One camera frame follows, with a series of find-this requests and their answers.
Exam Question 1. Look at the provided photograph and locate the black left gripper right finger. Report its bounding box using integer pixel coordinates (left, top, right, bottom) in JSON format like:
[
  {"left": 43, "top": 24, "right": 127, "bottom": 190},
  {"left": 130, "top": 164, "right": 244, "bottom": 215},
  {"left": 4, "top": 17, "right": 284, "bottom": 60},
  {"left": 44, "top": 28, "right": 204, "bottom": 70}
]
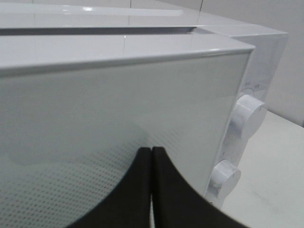
[{"left": 152, "top": 147, "right": 240, "bottom": 228}]

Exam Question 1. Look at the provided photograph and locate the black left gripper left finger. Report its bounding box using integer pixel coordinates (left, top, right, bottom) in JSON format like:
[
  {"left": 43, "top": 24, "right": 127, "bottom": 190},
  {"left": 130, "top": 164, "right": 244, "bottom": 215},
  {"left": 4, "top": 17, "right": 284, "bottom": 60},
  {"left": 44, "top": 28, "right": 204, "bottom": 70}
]
[{"left": 69, "top": 147, "right": 152, "bottom": 228}]

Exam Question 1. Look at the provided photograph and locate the white timer knob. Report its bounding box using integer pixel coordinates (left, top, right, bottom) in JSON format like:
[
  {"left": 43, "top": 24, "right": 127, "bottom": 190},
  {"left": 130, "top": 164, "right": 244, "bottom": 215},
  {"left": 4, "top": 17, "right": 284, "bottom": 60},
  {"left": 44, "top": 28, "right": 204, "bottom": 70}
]
[{"left": 209, "top": 160, "right": 241, "bottom": 199}]

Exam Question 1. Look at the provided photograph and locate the white microwave door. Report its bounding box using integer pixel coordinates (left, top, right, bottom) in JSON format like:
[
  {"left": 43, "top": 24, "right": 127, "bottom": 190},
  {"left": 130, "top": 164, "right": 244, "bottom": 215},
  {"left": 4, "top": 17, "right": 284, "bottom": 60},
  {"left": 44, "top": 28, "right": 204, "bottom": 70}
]
[{"left": 0, "top": 34, "right": 256, "bottom": 228}]

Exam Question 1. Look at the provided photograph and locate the upper white power knob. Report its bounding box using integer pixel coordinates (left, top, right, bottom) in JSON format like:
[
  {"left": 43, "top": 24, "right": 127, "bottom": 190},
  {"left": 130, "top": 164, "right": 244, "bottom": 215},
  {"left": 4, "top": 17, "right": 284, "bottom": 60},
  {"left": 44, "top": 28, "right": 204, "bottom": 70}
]
[{"left": 228, "top": 95, "right": 267, "bottom": 140}]

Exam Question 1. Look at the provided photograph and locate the white microwave oven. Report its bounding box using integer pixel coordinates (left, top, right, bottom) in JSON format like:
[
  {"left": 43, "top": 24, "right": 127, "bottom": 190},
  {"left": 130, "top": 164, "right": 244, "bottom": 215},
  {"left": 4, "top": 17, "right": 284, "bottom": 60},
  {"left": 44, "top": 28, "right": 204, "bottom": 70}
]
[{"left": 0, "top": 0, "right": 289, "bottom": 211}]

